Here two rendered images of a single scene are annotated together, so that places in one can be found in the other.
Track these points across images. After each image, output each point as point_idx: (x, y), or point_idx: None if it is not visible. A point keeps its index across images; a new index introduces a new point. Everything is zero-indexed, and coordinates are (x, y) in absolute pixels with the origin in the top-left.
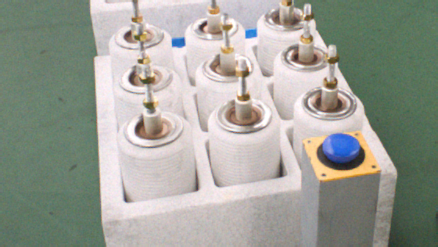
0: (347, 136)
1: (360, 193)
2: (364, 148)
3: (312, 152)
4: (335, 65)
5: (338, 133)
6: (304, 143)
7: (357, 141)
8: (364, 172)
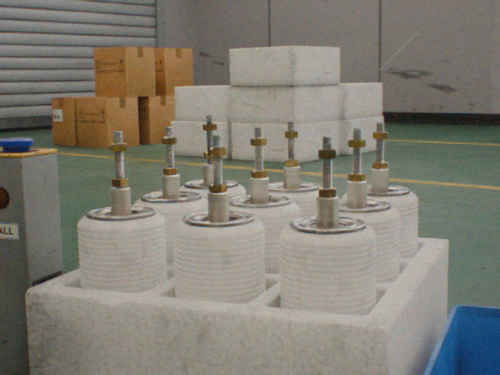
0: (16, 139)
1: None
2: (2, 153)
3: (38, 149)
4: (114, 157)
5: (26, 139)
6: (51, 149)
7: (5, 140)
8: None
